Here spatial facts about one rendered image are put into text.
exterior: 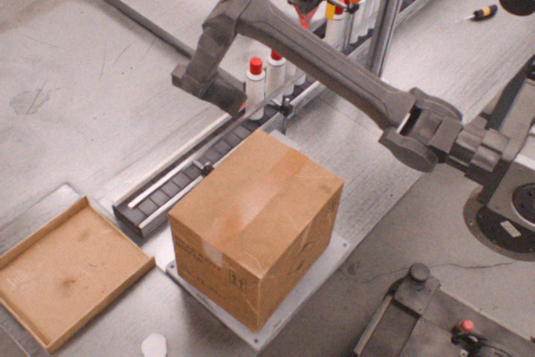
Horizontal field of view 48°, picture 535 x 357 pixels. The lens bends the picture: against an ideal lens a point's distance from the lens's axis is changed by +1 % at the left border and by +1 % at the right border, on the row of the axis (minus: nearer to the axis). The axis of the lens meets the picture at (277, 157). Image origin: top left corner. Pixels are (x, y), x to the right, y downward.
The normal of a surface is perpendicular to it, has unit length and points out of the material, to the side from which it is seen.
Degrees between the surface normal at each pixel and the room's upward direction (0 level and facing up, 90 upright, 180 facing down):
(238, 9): 29
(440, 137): 20
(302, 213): 0
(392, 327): 0
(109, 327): 0
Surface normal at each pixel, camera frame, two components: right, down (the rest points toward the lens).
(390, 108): 0.16, -0.18
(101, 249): 0.06, -0.62
